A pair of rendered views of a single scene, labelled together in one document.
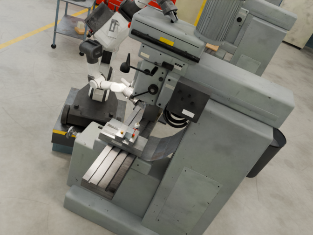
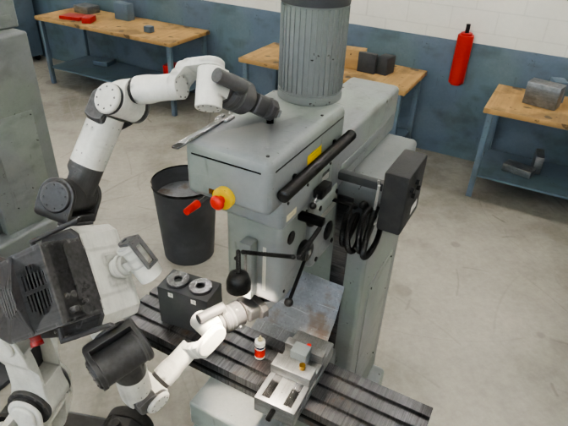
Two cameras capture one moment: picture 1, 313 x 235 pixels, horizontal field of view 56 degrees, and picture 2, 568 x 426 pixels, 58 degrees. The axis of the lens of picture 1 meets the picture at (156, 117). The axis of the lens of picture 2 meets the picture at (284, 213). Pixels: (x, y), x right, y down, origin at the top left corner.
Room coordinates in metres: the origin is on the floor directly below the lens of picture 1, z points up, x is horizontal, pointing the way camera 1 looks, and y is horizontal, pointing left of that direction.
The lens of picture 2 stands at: (1.31, 1.35, 2.45)
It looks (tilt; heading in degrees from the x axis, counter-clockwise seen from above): 33 degrees down; 292
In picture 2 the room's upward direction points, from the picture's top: 3 degrees clockwise
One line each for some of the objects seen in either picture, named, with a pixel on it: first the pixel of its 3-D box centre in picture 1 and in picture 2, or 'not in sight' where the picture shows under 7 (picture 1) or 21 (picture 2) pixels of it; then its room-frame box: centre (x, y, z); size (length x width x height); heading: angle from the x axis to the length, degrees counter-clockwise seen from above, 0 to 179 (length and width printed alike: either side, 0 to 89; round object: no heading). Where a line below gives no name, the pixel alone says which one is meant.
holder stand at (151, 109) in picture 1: (153, 104); (190, 301); (2.21, 0.06, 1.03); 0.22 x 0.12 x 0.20; 2
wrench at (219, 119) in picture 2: (154, 8); (203, 130); (1.98, 0.28, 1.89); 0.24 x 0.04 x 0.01; 86
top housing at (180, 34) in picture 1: (170, 34); (271, 144); (1.85, 0.11, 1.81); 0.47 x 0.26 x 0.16; 84
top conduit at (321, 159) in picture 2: (165, 45); (319, 161); (1.71, 0.11, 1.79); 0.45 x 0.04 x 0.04; 84
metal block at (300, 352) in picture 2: (129, 133); (300, 354); (1.71, 0.14, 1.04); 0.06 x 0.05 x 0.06; 177
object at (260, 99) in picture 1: (229, 85); (335, 134); (1.81, -0.37, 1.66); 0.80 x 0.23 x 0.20; 84
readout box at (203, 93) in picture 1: (188, 100); (403, 191); (1.49, -0.14, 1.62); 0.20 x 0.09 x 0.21; 84
